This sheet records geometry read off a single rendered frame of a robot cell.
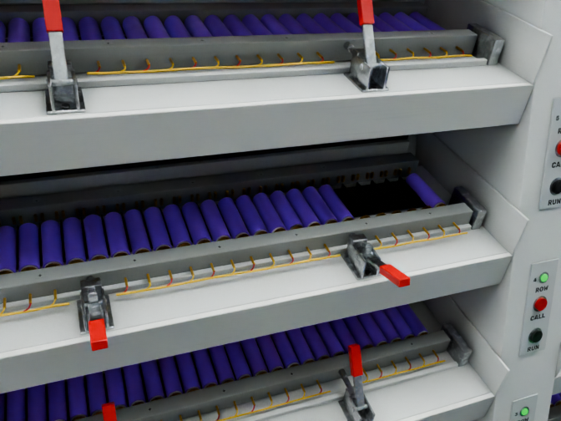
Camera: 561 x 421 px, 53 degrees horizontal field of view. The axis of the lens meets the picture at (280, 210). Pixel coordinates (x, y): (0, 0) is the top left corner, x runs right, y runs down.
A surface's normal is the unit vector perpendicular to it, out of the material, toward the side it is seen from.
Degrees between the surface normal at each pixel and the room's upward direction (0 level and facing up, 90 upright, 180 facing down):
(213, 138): 109
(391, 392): 19
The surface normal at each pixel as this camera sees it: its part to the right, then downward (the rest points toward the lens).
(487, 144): -0.93, 0.13
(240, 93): 0.10, -0.80
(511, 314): 0.36, 0.29
